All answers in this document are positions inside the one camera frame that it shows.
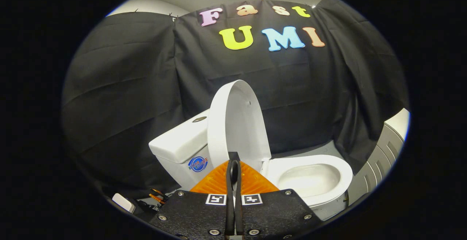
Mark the black backdrop cloth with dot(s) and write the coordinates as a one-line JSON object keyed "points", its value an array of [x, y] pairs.
{"points": [[127, 86]]}

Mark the white grooved cabinet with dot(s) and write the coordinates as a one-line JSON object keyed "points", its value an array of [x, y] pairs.
{"points": [[383, 152]]}

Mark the small orange black object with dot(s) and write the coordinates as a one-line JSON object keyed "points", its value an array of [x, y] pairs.
{"points": [[157, 197]]}

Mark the white toilet lid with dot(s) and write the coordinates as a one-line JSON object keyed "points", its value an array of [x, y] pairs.
{"points": [[237, 123]]}

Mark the small white device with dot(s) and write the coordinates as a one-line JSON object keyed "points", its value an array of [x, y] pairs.
{"points": [[123, 202]]}

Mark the white ceramic toilet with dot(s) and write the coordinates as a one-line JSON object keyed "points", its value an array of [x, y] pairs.
{"points": [[175, 145]]}

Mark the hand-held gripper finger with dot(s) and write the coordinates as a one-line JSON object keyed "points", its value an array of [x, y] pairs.
{"points": [[239, 203], [230, 203]]}

